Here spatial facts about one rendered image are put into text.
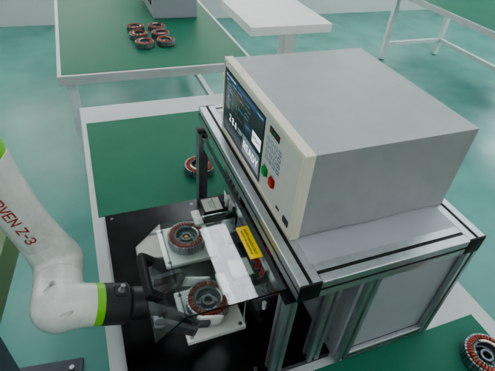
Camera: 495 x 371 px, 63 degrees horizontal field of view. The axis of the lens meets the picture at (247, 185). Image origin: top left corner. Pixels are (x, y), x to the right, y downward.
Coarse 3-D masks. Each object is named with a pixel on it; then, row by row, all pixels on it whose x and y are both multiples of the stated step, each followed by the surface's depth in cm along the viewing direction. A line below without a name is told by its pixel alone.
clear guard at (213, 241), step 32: (192, 224) 89; (224, 224) 89; (160, 256) 83; (192, 256) 82; (224, 256) 82; (160, 288) 78; (192, 288) 76; (224, 288) 76; (256, 288) 77; (288, 288) 77; (160, 320) 74
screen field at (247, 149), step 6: (246, 138) 94; (246, 144) 94; (246, 150) 95; (252, 150) 91; (246, 156) 96; (252, 156) 92; (258, 156) 88; (252, 162) 93; (258, 162) 89; (258, 168) 90
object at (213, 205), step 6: (204, 198) 117; (210, 198) 117; (216, 198) 118; (198, 204) 117; (204, 204) 115; (210, 204) 115; (216, 204) 116; (222, 204) 116; (228, 204) 119; (198, 210) 118; (204, 210) 113; (210, 210) 113; (216, 210) 114; (222, 210) 114; (192, 216) 117
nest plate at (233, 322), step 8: (232, 312) 104; (240, 312) 105; (224, 320) 102; (232, 320) 103; (240, 320) 103; (200, 328) 100; (208, 328) 100; (216, 328) 101; (224, 328) 101; (232, 328) 101; (240, 328) 102; (192, 336) 98; (200, 336) 99; (208, 336) 99; (216, 336) 100
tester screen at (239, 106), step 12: (228, 84) 99; (228, 96) 101; (240, 96) 92; (228, 108) 102; (240, 108) 94; (252, 108) 87; (228, 120) 104; (240, 120) 95; (252, 120) 88; (240, 132) 97; (240, 144) 98; (252, 144) 91; (252, 168) 93
